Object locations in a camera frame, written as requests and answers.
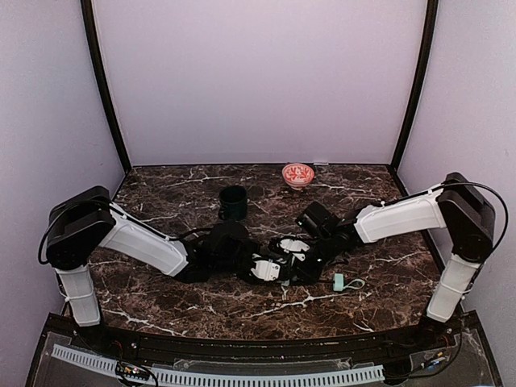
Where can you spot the white slotted cable duct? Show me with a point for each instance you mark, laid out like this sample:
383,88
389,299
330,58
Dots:
197,373

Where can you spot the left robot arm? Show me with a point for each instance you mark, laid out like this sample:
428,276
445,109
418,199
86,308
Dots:
91,220

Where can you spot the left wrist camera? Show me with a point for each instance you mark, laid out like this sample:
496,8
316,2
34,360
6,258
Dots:
265,269

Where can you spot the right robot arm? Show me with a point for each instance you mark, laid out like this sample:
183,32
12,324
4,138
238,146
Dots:
456,205

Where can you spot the black corner post right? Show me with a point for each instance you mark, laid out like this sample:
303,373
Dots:
417,83

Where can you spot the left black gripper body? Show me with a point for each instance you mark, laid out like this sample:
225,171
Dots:
250,275

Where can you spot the black corner post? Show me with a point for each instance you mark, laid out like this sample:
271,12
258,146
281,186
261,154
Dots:
417,83
91,33

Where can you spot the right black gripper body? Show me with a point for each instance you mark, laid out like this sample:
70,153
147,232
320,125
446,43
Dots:
302,272

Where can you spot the dark green mug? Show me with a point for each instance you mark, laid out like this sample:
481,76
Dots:
233,203

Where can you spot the red patterned white bowl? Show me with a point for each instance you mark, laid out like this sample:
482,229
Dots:
298,176

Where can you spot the mint green folding umbrella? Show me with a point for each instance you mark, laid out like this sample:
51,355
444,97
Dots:
339,283

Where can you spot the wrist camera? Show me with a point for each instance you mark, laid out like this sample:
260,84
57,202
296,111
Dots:
297,248
265,269

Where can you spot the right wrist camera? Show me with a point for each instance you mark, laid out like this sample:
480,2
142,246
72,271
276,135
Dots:
297,248

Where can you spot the black corner post left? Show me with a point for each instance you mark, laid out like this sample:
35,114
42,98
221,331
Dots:
91,33

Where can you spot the black front rail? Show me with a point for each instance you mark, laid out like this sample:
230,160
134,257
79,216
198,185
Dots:
388,346

